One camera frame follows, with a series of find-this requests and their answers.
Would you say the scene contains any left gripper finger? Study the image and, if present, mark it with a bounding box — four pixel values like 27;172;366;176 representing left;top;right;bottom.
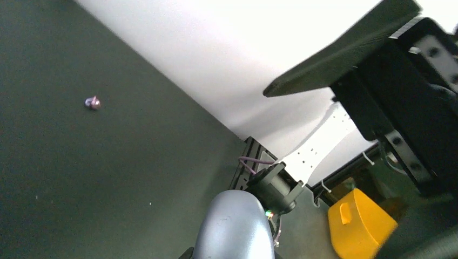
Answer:
262;1;421;98

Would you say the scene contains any lavender earbud charging case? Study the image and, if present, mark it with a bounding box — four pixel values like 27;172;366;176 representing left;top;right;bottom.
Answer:
192;190;275;259

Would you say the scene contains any purple earbud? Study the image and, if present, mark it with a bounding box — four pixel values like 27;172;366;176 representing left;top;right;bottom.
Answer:
84;96;101;111

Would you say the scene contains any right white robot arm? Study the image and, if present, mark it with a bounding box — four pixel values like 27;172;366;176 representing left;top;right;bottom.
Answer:
246;102;356;215

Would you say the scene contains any yellow plastic object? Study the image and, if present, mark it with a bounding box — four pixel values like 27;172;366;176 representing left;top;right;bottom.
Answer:
328;188;398;258

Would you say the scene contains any black aluminium front rail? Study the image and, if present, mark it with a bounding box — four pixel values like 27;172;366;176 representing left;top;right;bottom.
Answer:
229;137;277;190

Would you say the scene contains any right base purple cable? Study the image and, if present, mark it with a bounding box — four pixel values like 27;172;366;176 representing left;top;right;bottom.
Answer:
238;155;276;176

